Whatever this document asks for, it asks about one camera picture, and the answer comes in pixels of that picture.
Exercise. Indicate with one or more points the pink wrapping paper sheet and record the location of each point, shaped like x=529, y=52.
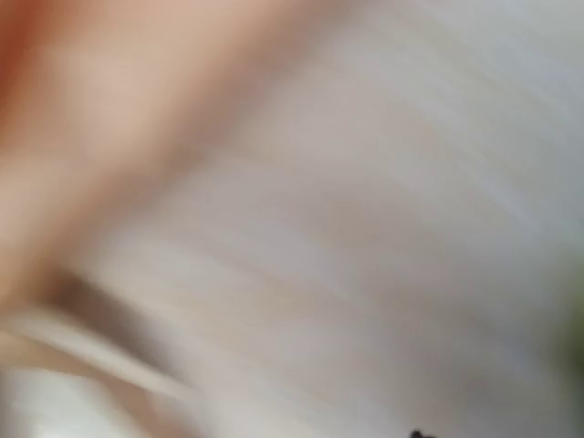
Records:
x=93, y=94

